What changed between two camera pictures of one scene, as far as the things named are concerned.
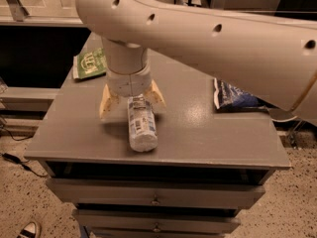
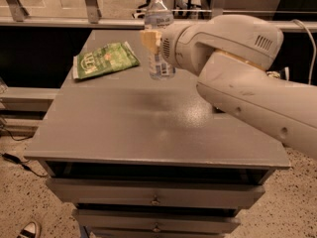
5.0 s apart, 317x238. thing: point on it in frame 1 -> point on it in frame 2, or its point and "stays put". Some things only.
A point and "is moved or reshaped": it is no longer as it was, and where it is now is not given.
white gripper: [128, 83] -> [168, 45]
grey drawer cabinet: [208, 165] stays put
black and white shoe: [31, 230] stays put
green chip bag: [89, 63] stays put
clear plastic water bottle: [143, 124] is moved or reshaped
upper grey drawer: [156, 193] stays put
